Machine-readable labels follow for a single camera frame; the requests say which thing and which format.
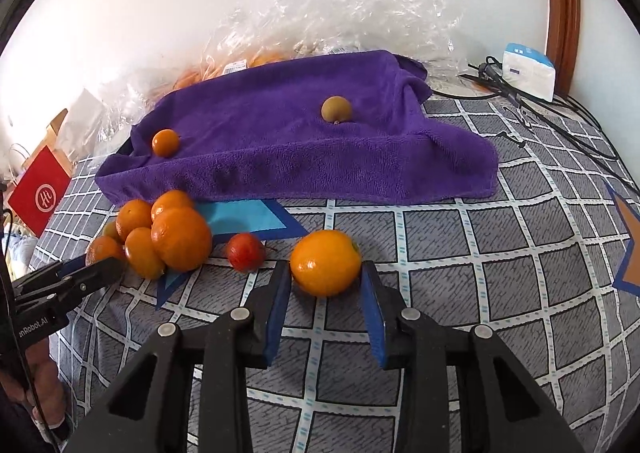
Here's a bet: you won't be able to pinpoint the black cables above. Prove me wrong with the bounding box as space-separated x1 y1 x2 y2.
457 57 628 166

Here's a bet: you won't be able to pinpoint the purple towel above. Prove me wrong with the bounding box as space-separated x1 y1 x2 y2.
94 49 501 206

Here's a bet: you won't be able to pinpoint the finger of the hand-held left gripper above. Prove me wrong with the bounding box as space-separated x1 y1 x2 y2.
12 257 125 318
10 255 88 295

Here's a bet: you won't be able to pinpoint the red paper bag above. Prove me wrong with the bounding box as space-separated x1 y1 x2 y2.
7 145 73 239

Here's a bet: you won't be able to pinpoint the clear crinkled plastic bag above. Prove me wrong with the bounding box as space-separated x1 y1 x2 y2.
92 68 171 161

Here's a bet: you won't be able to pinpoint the large orange with stem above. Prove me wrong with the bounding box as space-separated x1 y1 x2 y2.
290 229 362 298

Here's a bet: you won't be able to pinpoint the grey checked bedsheet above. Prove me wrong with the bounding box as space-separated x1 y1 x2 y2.
30 93 640 453

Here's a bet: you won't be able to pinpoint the medium tangerine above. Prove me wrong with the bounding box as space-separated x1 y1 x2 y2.
151 189 196 221
116 199 153 243

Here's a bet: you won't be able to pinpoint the white and blue box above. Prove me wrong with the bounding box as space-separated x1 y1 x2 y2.
501 44 557 102

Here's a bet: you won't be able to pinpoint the brown cardboard box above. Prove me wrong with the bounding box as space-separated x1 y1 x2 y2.
45 108 69 154

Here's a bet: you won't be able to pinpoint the small red fruit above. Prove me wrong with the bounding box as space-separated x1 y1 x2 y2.
226 233 267 273

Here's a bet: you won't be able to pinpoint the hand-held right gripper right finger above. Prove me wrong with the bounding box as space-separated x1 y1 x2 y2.
361 260 586 453

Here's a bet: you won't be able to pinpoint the clear bag with brown fruit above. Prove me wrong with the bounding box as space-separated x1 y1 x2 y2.
280 0 483 94

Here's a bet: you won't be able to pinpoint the small tangerine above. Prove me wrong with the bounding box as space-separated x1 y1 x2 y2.
86 235 126 268
152 129 181 158

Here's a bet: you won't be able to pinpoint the brown-green round fruit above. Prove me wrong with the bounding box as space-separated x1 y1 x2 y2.
321 96 353 124

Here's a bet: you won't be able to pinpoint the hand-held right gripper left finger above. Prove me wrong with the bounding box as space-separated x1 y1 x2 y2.
65 260 293 453

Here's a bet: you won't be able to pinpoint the oval tangerine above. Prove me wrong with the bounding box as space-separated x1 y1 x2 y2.
124 227 167 280

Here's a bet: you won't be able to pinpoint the person's left hand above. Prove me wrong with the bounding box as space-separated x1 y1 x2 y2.
22 337 71 441

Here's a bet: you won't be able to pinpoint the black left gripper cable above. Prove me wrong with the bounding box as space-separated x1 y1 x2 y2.
0 183 56 439

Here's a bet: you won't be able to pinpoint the heap of bagged tangerines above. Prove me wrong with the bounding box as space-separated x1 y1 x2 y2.
172 49 283 90

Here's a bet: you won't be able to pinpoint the wooden door frame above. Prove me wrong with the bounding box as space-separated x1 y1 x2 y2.
542 0 582 96

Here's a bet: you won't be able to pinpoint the large round orange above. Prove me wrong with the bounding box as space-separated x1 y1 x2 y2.
150 207 214 273

